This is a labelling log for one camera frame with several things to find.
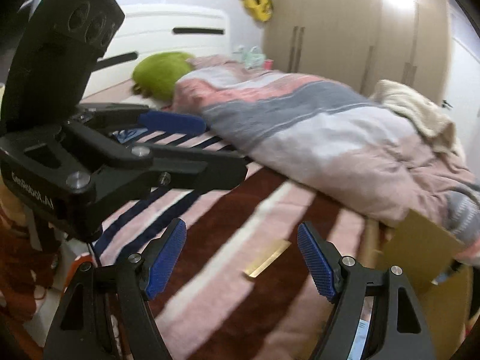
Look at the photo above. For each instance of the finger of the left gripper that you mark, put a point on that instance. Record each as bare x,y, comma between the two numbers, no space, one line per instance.
192,168
111,117

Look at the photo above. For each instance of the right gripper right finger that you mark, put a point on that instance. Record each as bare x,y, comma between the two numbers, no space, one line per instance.
397,328

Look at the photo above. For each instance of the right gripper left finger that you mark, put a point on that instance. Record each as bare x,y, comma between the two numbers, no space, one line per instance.
82,325

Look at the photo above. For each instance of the green plush pillow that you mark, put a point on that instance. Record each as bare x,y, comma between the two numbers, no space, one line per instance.
156,76

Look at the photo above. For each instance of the brown cardboard box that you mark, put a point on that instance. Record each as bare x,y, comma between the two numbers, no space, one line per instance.
424,251

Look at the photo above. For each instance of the white bed headboard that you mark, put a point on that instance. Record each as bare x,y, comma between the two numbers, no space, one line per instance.
150,29

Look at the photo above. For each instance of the gold rectangular box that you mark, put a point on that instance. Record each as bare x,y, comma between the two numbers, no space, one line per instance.
266,258

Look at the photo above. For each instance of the striped pink maroon bed blanket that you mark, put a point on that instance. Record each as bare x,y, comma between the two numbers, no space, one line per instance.
209,308

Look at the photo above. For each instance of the pink grey patchwork duvet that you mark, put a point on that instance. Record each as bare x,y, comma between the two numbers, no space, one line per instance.
323,134

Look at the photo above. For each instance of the beige fleece blanket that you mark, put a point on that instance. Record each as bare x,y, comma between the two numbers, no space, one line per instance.
436,127

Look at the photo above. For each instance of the white door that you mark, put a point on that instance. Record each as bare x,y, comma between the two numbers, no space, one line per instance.
462,96

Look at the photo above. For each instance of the beige wooden wardrobe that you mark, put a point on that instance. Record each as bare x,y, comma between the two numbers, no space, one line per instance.
359,42

